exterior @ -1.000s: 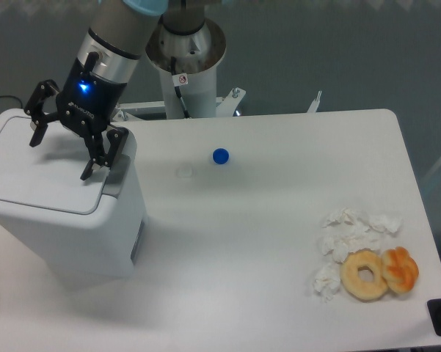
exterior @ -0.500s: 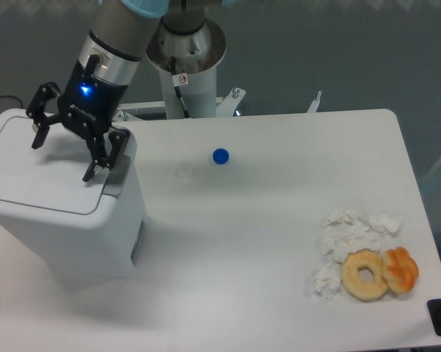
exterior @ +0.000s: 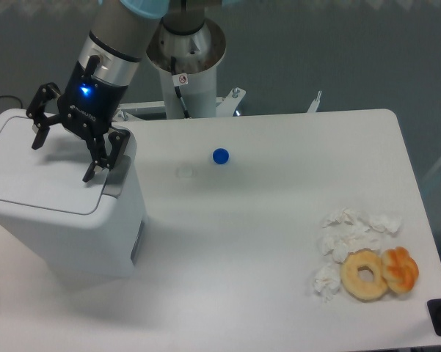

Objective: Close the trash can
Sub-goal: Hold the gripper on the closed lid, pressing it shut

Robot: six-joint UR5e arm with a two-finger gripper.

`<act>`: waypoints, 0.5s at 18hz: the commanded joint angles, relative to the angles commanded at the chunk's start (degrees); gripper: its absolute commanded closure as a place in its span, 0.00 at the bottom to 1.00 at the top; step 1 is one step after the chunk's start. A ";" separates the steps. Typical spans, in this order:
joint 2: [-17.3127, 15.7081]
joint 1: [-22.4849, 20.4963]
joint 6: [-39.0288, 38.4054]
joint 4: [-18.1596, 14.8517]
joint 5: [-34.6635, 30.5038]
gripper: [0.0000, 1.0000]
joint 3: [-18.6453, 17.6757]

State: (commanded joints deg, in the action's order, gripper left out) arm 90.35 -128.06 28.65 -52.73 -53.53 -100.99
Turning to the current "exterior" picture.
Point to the white trash can body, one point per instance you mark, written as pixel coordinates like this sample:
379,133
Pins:
102,242

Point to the crumpled white tissue upper right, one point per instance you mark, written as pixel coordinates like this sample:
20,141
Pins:
385,223

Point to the clear bottle cap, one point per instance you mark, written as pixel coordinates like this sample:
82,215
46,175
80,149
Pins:
186,171

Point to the plain ring donut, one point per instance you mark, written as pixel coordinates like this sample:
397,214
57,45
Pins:
361,276

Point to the crumpled white tissue large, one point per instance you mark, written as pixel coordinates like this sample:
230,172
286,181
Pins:
347,231

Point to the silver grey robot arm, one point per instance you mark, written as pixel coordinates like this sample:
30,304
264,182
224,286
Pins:
120,35

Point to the blue bottle cap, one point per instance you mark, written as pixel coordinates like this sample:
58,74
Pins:
220,156

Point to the white table bracket right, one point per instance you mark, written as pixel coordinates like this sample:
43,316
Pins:
313,107

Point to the orange twisted bread roll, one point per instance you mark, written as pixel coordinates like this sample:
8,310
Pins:
399,270

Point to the crumpled white tissue lower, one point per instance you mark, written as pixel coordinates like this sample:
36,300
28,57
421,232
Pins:
327,282

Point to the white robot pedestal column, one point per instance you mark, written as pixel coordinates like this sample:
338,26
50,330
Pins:
187,62

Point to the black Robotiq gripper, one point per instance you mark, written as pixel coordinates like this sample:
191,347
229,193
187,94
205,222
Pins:
86,108

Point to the white trash can lid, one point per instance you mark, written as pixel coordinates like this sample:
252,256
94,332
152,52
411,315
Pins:
50,177

